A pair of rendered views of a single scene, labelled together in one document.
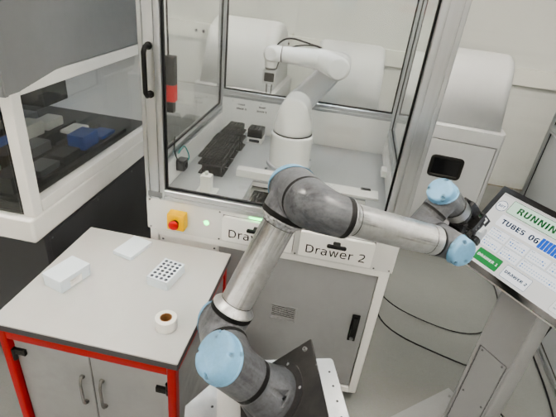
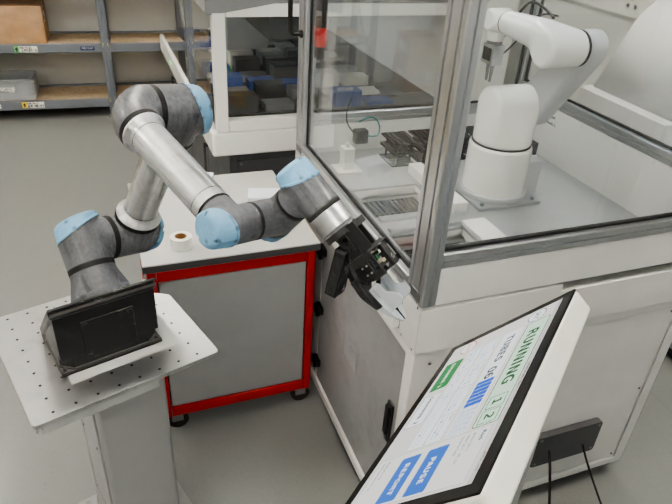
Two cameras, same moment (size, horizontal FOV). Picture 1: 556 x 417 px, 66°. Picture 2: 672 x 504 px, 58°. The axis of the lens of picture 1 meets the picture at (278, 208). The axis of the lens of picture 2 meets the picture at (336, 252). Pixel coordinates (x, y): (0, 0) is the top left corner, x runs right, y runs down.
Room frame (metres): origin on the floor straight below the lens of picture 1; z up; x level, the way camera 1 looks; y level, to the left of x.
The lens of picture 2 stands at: (0.61, -1.40, 1.80)
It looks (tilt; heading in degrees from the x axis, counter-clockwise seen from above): 31 degrees down; 61
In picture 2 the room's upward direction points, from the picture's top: 4 degrees clockwise
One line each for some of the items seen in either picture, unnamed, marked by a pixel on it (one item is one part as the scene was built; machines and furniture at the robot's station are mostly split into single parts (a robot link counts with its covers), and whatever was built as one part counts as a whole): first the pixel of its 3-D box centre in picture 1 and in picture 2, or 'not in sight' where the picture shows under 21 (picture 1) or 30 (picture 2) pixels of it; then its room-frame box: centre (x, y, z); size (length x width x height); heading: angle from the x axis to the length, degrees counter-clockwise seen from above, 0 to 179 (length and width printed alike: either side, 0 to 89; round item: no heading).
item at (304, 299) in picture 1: (279, 261); (453, 328); (1.90, -0.04, 0.40); 1.03 x 0.95 x 0.80; 83
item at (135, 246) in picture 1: (132, 247); (264, 194); (1.39, 0.56, 0.77); 0.13 x 0.09 x 0.02; 159
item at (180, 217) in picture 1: (176, 220); not in sight; (1.46, 0.40, 0.88); 0.07 x 0.05 x 0.07; 83
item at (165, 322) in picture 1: (165, 322); (181, 241); (1.00, 0.32, 0.78); 0.07 x 0.07 x 0.04
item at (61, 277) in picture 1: (67, 274); not in sight; (1.17, 0.72, 0.79); 0.13 x 0.09 x 0.05; 157
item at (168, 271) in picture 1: (165, 274); not in sight; (1.24, 0.38, 0.78); 0.12 x 0.08 x 0.04; 164
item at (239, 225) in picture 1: (257, 233); not in sight; (1.43, 0.07, 0.87); 0.29 x 0.02 x 0.11; 83
